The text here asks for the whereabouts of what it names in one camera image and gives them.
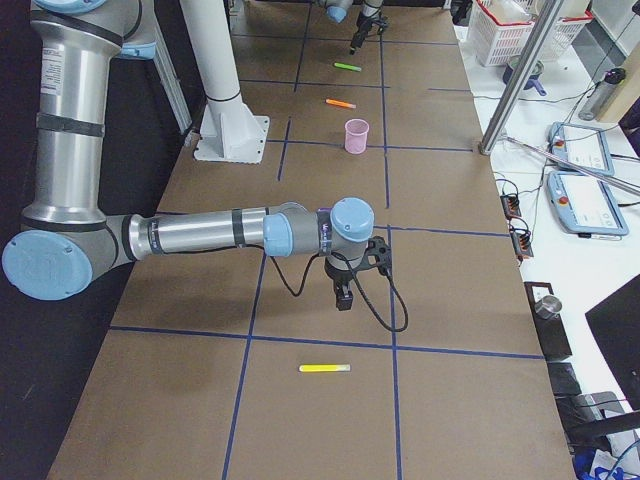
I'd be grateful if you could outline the black monitor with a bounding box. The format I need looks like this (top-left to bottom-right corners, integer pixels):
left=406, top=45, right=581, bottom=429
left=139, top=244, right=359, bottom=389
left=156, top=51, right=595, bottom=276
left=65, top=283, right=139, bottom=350
left=586, top=284, right=639, bottom=410

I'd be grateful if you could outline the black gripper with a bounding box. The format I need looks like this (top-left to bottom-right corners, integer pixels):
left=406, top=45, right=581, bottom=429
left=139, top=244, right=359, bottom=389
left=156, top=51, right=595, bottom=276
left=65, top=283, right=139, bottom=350
left=350, top=13, right=380, bottom=54
left=324, top=260, right=356, bottom=310

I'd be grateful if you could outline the grey water bottle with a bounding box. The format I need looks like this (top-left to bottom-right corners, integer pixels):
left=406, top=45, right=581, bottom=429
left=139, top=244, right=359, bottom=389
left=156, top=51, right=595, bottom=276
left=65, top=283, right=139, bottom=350
left=578, top=67, right=627, bottom=121

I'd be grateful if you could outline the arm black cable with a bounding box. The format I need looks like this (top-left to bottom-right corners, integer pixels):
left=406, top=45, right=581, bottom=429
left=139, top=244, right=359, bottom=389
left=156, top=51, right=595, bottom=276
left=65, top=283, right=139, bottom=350
left=269, top=252, right=409, bottom=332

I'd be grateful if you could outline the pink mesh pen holder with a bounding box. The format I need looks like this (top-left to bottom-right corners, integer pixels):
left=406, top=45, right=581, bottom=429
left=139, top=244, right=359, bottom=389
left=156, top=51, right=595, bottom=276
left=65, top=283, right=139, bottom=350
left=344, top=119, right=369, bottom=155

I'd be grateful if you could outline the teach pendant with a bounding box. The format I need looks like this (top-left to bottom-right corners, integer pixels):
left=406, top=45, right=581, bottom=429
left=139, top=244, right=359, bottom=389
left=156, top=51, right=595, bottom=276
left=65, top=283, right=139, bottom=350
left=546, top=171, right=629, bottom=237
left=548, top=122, right=615, bottom=176

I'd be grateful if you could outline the black box under cup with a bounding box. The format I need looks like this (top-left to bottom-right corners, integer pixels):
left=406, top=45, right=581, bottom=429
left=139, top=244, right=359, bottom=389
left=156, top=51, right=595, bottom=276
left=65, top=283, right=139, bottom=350
left=524, top=281, right=572, bottom=362

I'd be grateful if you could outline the aluminium frame post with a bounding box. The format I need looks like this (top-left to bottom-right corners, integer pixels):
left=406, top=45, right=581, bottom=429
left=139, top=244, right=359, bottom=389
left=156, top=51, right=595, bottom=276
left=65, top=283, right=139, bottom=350
left=478, top=0, right=563, bottom=155

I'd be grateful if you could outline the lower teach pendant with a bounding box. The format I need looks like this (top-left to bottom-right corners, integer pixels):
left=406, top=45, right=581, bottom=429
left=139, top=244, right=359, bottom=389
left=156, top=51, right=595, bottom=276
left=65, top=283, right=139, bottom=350
left=546, top=171, right=629, bottom=237

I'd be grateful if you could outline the yellow highlighter pen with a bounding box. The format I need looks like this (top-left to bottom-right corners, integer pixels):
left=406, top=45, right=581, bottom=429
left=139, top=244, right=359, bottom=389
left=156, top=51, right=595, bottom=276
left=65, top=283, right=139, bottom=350
left=298, top=364, right=351, bottom=373

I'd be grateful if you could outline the upper teach pendant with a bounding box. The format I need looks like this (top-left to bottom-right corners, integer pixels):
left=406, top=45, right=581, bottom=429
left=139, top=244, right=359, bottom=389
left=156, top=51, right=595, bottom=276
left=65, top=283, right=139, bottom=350
left=548, top=122, right=615, bottom=176

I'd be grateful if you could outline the white red plastic basket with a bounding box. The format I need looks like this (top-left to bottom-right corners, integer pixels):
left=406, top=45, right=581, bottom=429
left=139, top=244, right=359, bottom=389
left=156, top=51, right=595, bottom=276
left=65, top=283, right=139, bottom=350
left=466, top=1, right=593, bottom=67

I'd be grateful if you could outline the white pillar with base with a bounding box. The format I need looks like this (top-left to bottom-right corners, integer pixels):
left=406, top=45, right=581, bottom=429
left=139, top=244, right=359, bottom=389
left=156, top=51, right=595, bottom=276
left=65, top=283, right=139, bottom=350
left=181, top=0, right=270, bottom=164

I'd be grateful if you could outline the green highlighter pen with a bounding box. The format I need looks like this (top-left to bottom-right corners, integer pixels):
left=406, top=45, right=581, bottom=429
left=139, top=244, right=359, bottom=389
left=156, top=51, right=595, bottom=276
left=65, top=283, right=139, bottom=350
left=333, top=62, right=362, bottom=72

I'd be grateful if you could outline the blue frying pan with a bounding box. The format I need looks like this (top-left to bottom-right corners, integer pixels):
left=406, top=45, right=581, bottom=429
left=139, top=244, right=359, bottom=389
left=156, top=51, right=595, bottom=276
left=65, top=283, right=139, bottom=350
left=502, top=55, right=549, bottom=96

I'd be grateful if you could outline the orange highlighter pen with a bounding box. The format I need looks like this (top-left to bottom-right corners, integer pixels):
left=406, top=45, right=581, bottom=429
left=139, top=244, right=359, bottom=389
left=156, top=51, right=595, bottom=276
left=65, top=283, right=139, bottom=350
left=325, top=98, right=357, bottom=109

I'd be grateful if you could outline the steel cup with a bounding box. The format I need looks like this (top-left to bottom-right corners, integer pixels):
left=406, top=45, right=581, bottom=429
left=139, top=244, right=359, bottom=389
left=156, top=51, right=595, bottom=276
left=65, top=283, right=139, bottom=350
left=534, top=295, right=563, bottom=320

